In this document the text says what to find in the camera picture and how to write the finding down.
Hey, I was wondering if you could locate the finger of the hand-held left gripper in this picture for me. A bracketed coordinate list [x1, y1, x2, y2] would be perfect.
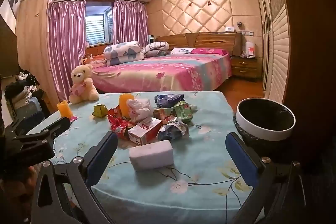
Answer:
[10, 135, 56, 161]
[25, 117, 71, 139]

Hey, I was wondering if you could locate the blue suitcase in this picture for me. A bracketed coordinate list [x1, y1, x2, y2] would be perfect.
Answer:
[16, 97, 45, 125]

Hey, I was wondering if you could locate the silver wrapper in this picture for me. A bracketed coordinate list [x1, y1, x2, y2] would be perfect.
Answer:
[157, 119, 189, 142]

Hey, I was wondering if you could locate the pink pillow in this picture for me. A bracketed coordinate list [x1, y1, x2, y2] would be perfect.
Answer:
[191, 47, 229, 55]

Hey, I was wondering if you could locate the white box with orange label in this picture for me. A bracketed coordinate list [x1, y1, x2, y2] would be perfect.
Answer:
[245, 42, 256, 58]

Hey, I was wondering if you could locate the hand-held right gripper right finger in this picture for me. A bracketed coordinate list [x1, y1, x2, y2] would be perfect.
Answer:
[225, 132, 306, 224]

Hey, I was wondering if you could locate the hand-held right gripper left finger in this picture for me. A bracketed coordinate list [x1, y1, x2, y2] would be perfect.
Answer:
[31, 132, 118, 224]

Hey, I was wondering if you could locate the pile of clothes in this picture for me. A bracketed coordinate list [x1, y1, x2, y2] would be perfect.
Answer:
[5, 69, 50, 114]

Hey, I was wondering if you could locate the light wooden wardrobe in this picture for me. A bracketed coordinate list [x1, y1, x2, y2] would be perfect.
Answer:
[15, 0, 61, 111]

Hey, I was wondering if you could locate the narrow pink satin curtain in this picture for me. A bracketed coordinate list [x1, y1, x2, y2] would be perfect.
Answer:
[112, 0, 149, 47]

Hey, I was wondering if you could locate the wooden headboard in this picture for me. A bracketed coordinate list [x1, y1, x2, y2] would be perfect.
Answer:
[155, 32, 242, 56]

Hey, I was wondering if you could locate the black bin with white rim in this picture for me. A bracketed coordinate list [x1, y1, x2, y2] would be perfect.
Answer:
[233, 98, 296, 159]

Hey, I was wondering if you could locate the window with blinds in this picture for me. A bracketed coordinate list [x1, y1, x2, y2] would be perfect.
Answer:
[84, 5, 114, 46]

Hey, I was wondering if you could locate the colourful floral packet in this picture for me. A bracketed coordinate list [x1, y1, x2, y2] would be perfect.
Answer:
[154, 108, 175, 122]

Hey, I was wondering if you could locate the bed with pink floral sheet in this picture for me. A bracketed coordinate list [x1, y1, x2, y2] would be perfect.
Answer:
[91, 52, 233, 94]

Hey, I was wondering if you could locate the light blue floral tablecloth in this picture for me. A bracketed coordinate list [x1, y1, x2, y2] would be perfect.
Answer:
[26, 91, 265, 224]

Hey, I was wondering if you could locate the large folded heart-print quilt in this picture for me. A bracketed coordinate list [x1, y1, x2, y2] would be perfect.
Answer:
[103, 41, 145, 66]

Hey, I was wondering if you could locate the white foam block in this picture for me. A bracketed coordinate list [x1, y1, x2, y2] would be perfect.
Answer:
[129, 140, 174, 171]

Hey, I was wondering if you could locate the white foam wrap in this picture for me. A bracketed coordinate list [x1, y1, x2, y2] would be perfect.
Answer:
[127, 98, 154, 123]

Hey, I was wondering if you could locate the orange foam net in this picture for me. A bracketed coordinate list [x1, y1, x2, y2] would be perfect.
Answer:
[57, 99, 74, 119]
[119, 93, 135, 119]

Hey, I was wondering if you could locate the blue plastic wrapper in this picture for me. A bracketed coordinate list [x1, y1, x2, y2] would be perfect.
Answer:
[154, 93, 184, 109]

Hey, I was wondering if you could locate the green drink carton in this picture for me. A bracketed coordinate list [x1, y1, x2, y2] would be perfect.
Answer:
[173, 101, 195, 122]

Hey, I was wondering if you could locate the wooden nightstand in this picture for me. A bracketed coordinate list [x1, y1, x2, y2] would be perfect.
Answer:
[231, 56, 259, 80]

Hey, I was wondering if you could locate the dark screen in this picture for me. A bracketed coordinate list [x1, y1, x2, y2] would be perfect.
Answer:
[0, 14, 19, 77]

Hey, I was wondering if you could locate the yellow green wrapper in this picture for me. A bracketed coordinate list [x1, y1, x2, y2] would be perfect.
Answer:
[92, 104, 109, 118]

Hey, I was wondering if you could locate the red and white box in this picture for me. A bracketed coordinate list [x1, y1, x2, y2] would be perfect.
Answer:
[127, 117, 163, 146]

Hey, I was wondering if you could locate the wide pink satin curtain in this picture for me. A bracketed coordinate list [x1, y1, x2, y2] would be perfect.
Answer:
[49, 0, 87, 101]

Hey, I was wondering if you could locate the louvred closet door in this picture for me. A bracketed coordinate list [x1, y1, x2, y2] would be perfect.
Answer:
[262, 11, 290, 106]

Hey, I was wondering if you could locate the cream teddy bear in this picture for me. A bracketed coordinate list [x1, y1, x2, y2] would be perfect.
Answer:
[69, 64, 100, 104]

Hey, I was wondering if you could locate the red snack wrapper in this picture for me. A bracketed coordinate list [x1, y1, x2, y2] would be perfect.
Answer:
[107, 106, 137, 140]

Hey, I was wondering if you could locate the small folded heart-print quilt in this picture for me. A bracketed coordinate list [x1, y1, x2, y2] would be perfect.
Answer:
[143, 42, 170, 58]

